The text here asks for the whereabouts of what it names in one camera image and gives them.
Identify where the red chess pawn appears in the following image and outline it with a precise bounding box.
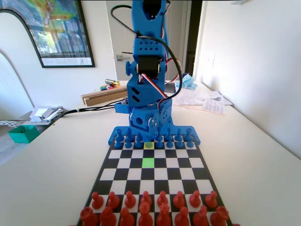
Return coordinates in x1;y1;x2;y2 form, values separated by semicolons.
189;190;202;208
91;192;104;210
124;190;136;209
107;192;120;209
205;190;218;209
140;191;152;208
173;191;185;209
157;190;169;208

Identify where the red chess queen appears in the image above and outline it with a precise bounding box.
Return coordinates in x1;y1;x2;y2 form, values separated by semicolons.
138;202;153;226

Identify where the red chess king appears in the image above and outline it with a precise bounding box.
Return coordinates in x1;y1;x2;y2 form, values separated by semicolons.
156;202;172;226

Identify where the red chess bishop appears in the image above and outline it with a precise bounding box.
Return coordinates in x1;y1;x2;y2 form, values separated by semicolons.
174;206;190;226
119;207;135;226

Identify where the red chess knight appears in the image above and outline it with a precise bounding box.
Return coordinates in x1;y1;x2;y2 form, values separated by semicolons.
99;206;117;226
192;205;210;226

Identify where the red chess rook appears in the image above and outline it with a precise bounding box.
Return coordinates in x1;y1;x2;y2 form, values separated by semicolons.
210;206;229;226
79;206;99;226

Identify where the black white chessboard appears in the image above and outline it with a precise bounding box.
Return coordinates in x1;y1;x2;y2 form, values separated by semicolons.
76;138;234;226

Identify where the long cardboard box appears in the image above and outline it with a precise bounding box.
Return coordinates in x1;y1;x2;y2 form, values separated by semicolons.
80;86;129;106

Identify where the colourful marker set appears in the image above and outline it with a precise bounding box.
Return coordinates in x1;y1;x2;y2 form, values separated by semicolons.
100;84;122;91

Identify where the papers and plastic bag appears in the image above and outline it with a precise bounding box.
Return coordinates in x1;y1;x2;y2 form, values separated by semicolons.
175;88;233;111

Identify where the blue white mask pile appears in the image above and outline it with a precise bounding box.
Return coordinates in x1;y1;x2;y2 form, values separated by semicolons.
181;73;198;90

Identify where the printed paper sheet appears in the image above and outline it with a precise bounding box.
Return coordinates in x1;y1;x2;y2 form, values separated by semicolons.
201;98;226;115

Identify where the grey paper scraps pile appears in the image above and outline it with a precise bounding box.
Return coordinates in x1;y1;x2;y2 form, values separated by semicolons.
29;105;64;123

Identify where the green plastic box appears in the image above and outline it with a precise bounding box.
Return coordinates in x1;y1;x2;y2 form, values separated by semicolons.
8;124;40;144

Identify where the black framed poster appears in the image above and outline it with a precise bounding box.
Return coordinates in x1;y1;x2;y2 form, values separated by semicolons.
0;0;96;68

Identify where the white arched panel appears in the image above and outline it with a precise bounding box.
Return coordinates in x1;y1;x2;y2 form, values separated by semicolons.
0;8;44;123

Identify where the red white black servo wire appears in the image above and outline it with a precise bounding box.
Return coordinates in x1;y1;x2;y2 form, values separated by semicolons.
140;55;183;111

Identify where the blue arm base plate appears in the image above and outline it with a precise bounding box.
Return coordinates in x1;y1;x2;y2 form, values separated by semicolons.
108;126;202;145

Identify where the yellow handled screwdriver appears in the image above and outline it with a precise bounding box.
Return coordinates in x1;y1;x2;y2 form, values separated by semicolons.
105;79;127;87

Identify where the black cable bundle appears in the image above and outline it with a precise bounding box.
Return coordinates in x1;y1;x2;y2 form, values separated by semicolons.
50;100;129;121

